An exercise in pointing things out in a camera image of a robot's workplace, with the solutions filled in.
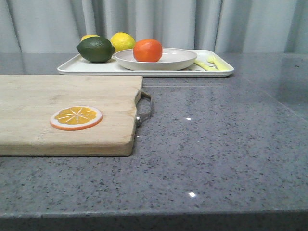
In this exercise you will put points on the orange fruit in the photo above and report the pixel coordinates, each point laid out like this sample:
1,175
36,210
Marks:
147,50

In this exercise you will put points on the white rectangular tray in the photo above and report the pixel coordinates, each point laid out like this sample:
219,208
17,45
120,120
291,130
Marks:
174,63

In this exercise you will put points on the yellow plastic knife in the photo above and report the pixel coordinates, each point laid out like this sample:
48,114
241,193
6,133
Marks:
204,66

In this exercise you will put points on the orange slice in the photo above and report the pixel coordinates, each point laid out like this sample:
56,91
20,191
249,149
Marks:
76,118

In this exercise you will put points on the yellow lemon right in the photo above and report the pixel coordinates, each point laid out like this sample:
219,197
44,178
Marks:
122,41

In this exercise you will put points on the yellow lemon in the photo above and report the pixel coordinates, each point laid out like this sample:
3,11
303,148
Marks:
88,36
122,41

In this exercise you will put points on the yellow plastic fork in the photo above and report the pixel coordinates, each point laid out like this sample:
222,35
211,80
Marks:
219,65

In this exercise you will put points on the green lime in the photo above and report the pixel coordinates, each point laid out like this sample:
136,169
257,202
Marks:
96,49

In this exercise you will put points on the yellow lemon left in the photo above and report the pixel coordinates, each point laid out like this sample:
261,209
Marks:
88,36

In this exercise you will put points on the wooden cutting board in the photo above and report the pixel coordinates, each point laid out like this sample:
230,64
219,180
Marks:
27,103

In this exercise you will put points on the grey curtain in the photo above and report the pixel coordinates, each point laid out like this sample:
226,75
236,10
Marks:
245,26

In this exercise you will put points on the metal cutting board handle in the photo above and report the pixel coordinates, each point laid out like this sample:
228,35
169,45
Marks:
146,109

